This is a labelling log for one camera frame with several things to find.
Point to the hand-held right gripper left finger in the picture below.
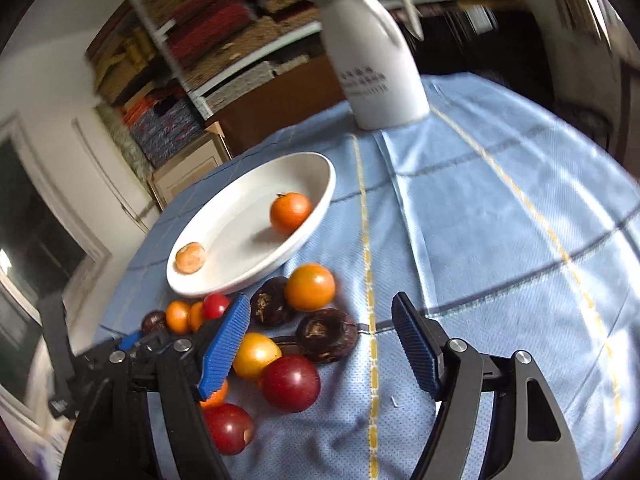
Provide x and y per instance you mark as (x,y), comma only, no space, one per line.
(222,350)

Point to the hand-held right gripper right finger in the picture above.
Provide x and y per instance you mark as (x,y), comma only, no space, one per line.
(415,347)

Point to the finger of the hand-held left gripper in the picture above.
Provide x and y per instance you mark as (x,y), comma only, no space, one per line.
(129,341)

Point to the dark purple passion fruit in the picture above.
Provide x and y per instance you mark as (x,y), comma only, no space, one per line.
(153,322)
(270,305)
(326,336)

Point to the yellow tomato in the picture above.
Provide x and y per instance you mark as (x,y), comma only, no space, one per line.
(257,355)

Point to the small orange cherry tomato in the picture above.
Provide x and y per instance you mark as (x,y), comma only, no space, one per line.
(196,316)
(177,316)
(217,396)

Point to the red cherry tomato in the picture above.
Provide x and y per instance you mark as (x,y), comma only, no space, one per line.
(215,305)

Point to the dark red plum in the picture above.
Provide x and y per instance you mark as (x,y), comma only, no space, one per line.
(230,427)
(291,384)

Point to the peeled tangerine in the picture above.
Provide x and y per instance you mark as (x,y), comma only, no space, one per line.
(190,258)

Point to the orange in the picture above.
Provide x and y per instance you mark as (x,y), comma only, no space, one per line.
(291,212)
(310,287)

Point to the white oval bowl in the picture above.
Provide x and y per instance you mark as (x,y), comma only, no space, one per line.
(235,230)

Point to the white framed window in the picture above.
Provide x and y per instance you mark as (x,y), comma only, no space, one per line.
(40,240)

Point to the blue checked tablecloth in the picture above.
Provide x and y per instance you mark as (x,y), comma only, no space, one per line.
(500,260)

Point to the stack of blue patterned boxes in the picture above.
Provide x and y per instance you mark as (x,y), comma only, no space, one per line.
(165,125)

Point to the brown cardboard box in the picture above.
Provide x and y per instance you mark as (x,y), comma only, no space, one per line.
(280,105)

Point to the stack of tan cardboard boxes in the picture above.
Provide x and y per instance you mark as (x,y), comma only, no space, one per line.
(120,60)

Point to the white thermos jug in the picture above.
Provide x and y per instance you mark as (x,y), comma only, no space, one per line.
(375,60)

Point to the white metal shelf rack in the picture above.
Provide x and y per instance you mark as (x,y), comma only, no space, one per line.
(162,35)

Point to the stack of woven storage boxes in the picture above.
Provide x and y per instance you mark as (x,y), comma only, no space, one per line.
(220,25)

